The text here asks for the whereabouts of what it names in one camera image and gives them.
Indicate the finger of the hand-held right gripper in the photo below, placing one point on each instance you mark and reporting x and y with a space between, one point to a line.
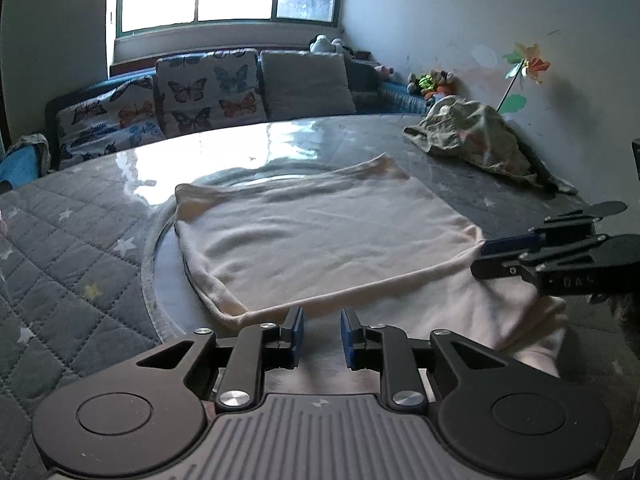
500 269
505 246

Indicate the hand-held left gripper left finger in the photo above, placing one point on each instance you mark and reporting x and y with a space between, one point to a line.
298 335

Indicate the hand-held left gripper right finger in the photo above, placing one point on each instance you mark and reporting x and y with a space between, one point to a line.
346 340

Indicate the cream sweatshirt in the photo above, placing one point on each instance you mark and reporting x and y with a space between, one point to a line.
325 230

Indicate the green patterned garment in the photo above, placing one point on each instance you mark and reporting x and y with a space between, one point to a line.
470 130

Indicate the round black glass cooktop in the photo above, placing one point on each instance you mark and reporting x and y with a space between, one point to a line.
165 280

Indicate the brown plush toy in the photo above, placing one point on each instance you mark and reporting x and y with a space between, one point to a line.
445 77

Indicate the blue sofa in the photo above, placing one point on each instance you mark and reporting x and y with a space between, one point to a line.
400 100

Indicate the green plush toy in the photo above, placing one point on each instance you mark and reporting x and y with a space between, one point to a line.
426 81

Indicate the paper pinwheel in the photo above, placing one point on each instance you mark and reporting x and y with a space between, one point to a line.
530 62

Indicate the small pink plush toy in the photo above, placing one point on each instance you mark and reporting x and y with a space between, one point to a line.
384 71

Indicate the dark cushion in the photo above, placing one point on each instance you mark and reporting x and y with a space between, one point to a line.
362 82

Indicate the grey quilted star table cover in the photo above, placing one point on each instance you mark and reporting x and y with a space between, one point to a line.
75 260

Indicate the grey cushion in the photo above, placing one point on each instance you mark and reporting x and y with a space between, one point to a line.
305 82

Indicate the black white plush toy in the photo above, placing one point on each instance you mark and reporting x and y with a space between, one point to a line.
341 47

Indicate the square butterfly print cushion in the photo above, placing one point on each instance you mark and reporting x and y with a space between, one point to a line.
210 92

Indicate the long butterfly print cushion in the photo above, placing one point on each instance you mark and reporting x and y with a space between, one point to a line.
105 120

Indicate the blue bag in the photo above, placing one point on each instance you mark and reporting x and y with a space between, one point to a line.
20 172

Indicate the grey crumpled cloth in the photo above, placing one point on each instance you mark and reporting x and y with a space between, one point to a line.
32 145

